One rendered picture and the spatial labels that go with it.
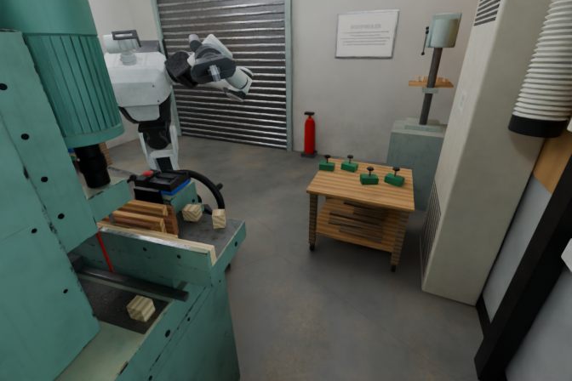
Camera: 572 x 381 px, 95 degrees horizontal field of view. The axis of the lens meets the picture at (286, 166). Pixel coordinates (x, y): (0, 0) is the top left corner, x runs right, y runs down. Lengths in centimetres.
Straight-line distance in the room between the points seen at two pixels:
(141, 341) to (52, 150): 44
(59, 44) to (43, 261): 40
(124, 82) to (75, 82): 63
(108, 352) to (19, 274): 26
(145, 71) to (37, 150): 72
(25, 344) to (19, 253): 17
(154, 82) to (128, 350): 95
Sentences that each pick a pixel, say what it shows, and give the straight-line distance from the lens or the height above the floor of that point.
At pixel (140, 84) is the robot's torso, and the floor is 125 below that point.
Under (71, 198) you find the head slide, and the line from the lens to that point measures 71.
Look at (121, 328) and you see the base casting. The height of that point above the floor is 80.
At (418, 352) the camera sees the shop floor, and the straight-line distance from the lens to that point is 172.
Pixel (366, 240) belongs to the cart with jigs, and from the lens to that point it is 193.
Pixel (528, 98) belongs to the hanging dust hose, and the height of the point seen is 121.
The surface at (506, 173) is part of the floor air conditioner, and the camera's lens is 156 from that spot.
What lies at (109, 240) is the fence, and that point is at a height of 93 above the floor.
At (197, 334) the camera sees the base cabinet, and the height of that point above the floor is 60.
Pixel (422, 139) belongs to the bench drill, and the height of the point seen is 66.
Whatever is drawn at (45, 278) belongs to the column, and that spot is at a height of 101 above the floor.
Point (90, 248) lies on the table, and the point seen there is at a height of 88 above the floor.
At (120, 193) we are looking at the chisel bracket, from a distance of 83.
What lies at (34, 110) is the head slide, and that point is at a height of 129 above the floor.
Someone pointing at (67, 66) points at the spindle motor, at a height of 136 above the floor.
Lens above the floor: 139
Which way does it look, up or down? 25 degrees down
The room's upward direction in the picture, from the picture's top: 1 degrees counter-clockwise
